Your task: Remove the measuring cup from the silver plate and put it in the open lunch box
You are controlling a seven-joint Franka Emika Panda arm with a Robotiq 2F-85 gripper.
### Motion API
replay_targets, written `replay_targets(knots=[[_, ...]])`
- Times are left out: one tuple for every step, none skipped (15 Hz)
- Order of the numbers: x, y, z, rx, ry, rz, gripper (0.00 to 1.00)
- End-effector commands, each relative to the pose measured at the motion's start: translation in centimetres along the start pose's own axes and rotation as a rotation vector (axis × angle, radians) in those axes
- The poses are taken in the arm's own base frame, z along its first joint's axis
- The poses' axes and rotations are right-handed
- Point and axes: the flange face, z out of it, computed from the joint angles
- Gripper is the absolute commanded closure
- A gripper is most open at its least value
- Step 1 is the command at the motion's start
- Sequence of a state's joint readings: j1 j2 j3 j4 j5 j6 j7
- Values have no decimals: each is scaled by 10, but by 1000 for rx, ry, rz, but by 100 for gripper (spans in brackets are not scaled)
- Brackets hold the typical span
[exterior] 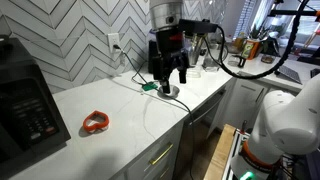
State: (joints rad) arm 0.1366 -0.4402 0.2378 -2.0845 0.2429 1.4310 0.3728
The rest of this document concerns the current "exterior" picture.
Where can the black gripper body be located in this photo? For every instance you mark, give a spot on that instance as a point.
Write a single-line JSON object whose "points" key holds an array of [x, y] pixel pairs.
{"points": [[171, 54]]}

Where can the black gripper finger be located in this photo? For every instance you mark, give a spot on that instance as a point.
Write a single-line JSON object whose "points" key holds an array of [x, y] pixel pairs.
{"points": [[165, 86], [182, 76]]}

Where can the green measuring cup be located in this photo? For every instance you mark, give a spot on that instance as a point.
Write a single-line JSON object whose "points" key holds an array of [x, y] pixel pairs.
{"points": [[149, 86]]}

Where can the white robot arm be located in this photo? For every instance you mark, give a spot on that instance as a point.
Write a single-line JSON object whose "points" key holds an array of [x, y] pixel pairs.
{"points": [[285, 124]]}

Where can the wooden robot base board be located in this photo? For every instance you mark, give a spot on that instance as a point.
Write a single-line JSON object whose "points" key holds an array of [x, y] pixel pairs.
{"points": [[218, 162]]}

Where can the silver metal plate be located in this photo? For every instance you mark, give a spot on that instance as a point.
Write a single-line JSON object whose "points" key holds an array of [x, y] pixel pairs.
{"points": [[174, 91]]}

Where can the orange green box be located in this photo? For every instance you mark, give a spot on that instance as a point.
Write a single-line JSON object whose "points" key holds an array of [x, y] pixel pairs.
{"points": [[250, 49]]}

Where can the glass jar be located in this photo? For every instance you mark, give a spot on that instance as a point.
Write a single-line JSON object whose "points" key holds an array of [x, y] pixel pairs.
{"points": [[211, 58]]}

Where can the red heart cookie cutter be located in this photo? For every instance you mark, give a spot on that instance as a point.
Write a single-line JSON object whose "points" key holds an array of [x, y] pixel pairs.
{"points": [[96, 121]]}

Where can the black microwave oven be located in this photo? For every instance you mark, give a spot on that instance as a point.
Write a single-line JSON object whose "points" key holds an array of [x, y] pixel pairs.
{"points": [[30, 122]]}

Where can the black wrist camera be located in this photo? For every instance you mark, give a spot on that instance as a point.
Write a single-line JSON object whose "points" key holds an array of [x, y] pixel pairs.
{"points": [[194, 26]]}

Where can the white wall outlet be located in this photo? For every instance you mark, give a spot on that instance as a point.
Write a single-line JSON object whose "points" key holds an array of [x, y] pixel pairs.
{"points": [[113, 39]]}

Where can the gold drawer handle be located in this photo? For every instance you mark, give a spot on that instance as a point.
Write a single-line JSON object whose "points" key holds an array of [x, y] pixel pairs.
{"points": [[160, 153]]}

